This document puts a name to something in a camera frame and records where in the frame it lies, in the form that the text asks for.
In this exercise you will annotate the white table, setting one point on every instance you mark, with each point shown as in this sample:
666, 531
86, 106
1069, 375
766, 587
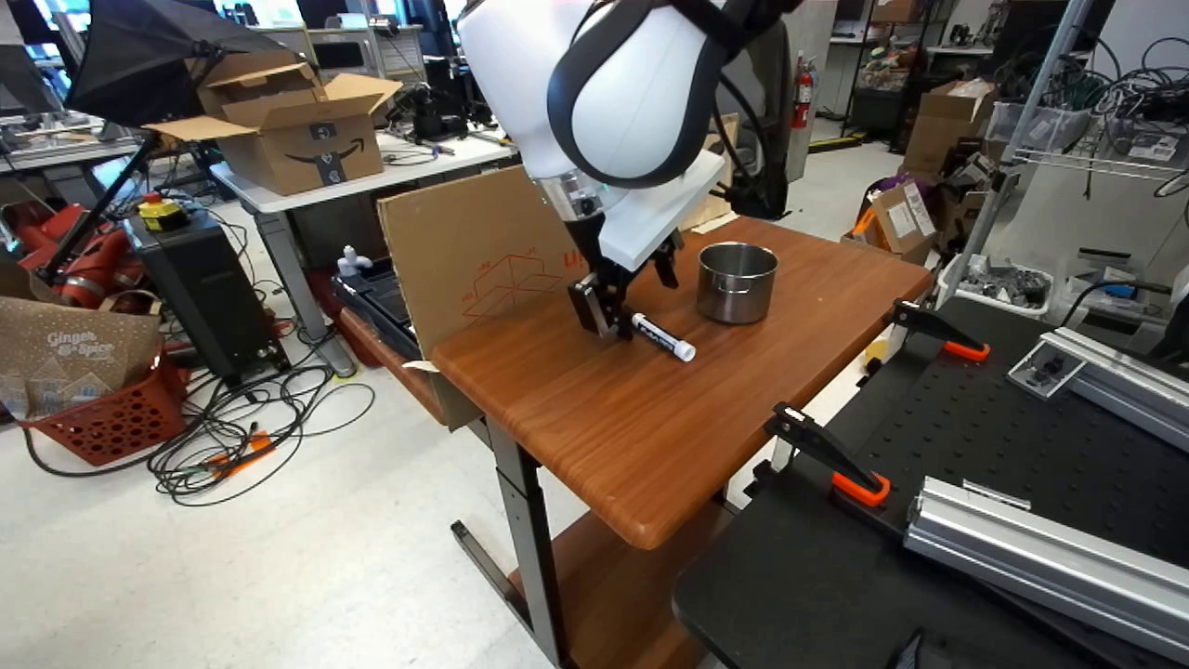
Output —
409, 160

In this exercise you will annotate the open Amazon cardboard box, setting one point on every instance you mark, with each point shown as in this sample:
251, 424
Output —
303, 153

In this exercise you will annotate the black photo softbox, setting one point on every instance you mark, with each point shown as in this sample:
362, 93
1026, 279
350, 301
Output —
135, 48

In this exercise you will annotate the aluminium extrusion rail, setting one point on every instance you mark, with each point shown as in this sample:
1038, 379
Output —
1054, 560
1126, 383

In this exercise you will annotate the red floor equipment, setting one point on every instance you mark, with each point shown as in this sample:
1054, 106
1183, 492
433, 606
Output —
95, 266

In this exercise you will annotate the red plastic basket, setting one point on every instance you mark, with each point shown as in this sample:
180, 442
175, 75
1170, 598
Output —
116, 430

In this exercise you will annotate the brown paper bag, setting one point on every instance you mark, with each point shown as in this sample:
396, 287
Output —
75, 353

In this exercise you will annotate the yellow red emergency stop button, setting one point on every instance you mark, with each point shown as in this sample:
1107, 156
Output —
162, 213

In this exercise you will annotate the small cardboard box white label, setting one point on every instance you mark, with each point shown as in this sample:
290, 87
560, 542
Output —
905, 220

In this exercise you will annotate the black and white marker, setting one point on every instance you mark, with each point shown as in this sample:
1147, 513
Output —
669, 339

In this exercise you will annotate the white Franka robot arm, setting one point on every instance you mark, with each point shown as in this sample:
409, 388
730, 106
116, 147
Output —
633, 98

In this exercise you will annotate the brown cardboard sheet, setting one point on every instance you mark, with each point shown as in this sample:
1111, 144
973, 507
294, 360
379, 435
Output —
471, 261

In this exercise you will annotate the grey metal table leg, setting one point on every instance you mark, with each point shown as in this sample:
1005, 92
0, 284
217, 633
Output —
534, 531

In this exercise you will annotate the red fire extinguisher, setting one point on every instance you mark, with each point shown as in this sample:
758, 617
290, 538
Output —
806, 93

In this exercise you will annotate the brown cardboard box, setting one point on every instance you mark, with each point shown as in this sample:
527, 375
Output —
950, 124

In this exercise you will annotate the white bottle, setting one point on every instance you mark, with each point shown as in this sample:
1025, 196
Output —
356, 261

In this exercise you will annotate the stainless steel pot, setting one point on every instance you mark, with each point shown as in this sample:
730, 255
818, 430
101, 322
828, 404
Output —
737, 298

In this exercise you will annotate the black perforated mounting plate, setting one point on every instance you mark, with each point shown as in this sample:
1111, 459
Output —
792, 594

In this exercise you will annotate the white flat strip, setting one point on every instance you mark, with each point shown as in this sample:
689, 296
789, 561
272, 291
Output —
417, 364

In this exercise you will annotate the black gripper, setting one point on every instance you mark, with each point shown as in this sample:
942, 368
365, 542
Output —
615, 255

